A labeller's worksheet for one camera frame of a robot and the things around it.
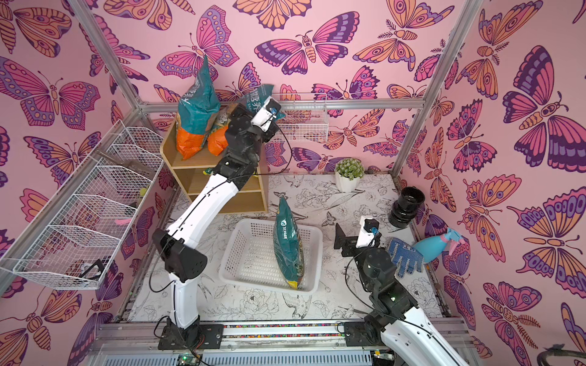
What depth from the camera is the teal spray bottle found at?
0.79 meters

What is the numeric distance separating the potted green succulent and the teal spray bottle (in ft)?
1.21

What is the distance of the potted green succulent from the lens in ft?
3.35
